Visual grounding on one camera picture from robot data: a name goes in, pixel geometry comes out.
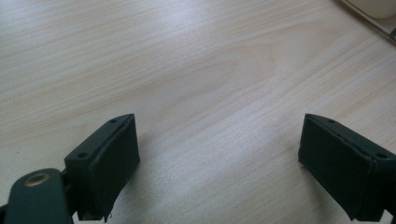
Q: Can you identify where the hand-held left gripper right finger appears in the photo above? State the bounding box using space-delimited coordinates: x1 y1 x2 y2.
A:
297 113 396 223

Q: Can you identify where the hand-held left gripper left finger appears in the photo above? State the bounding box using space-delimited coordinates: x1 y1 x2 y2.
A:
64 113 141 223

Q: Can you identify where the metal tray rim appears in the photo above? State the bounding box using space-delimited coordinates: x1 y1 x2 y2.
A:
337 0 396 45

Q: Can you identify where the white container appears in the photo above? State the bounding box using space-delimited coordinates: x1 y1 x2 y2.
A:
347 0 396 19

